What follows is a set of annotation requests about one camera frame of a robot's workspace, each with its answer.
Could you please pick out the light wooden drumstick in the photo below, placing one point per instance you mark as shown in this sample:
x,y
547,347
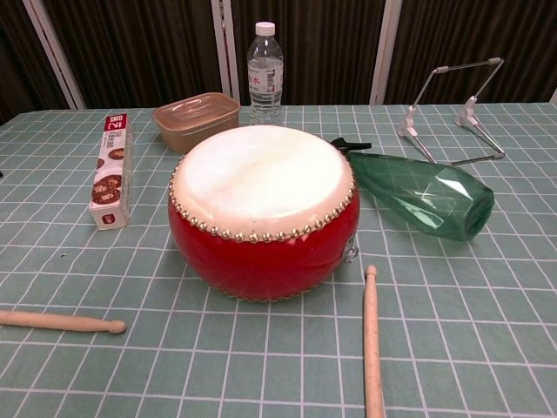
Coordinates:
x,y
65,322
373,339

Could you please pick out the red drum with white skin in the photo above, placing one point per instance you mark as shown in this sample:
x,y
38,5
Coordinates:
x,y
261,183

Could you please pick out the brown rectangular food container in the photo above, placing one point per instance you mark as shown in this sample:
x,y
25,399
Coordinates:
x,y
191,119

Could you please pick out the clear plastic water bottle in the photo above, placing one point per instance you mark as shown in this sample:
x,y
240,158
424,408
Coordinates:
x,y
265,78

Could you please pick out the green plastic spray bottle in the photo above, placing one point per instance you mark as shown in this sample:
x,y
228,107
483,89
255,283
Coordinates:
x,y
418,191

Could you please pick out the white red baking paper box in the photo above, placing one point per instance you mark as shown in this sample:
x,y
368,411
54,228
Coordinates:
x,y
109,174

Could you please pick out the green white checked tablecloth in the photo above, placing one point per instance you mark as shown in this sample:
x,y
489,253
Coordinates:
x,y
130,374

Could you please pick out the white partition frame post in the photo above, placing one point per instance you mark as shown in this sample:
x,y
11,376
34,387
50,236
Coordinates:
x,y
56,54
226,52
385,52

